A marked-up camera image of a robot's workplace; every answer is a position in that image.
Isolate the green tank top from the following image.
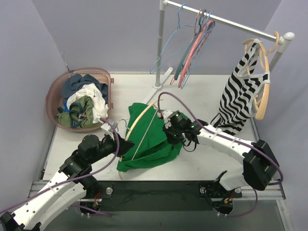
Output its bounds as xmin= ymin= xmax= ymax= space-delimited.
xmin=117 ymin=107 xmax=182 ymax=172

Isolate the cream yellow hanger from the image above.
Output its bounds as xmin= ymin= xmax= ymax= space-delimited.
xmin=118 ymin=99 xmax=161 ymax=180

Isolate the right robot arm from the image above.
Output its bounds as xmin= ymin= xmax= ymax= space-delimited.
xmin=157 ymin=110 xmax=279 ymax=196

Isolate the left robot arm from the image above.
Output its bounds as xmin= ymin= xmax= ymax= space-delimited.
xmin=0 ymin=135 xmax=134 ymax=231

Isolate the teal hanger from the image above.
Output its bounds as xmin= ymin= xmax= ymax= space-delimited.
xmin=173 ymin=9 xmax=215 ymax=81

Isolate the striped black white tank top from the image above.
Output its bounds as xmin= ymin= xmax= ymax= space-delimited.
xmin=210 ymin=38 xmax=270 ymax=135

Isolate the pink hanger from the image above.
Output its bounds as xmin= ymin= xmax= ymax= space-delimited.
xmin=169 ymin=9 xmax=217 ymax=89

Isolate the orange hanger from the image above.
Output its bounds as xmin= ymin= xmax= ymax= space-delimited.
xmin=242 ymin=31 xmax=281 ymax=120

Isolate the pile of clothes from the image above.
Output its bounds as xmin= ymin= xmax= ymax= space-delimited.
xmin=57 ymin=74 xmax=109 ymax=129

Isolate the pink laundry basket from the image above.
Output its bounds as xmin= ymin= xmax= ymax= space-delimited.
xmin=45 ymin=67 xmax=114 ymax=133

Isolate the white clothes rack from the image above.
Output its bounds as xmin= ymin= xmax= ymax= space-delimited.
xmin=142 ymin=0 xmax=295 ymax=104

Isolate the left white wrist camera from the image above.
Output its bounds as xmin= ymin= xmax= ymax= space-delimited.
xmin=100 ymin=117 xmax=118 ymax=140

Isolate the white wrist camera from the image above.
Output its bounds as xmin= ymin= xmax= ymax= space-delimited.
xmin=100 ymin=117 xmax=118 ymax=140
xmin=157 ymin=110 xmax=173 ymax=119

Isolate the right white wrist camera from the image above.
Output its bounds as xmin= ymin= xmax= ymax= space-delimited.
xmin=157 ymin=110 xmax=173 ymax=119

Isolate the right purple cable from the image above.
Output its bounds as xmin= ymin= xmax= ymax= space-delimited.
xmin=157 ymin=92 xmax=284 ymax=186

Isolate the purple cable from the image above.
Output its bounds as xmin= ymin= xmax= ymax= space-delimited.
xmin=0 ymin=117 xmax=121 ymax=216
xmin=157 ymin=92 xmax=284 ymax=186

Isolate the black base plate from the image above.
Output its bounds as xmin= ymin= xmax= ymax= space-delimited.
xmin=77 ymin=180 xmax=234 ymax=212

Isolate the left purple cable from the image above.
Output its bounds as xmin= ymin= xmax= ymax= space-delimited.
xmin=0 ymin=117 xmax=121 ymax=216

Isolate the light blue wire hanger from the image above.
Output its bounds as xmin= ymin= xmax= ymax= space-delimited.
xmin=149 ymin=3 xmax=214 ymax=75

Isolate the aluminium rail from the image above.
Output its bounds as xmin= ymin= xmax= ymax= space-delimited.
xmin=241 ymin=184 xmax=286 ymax=200

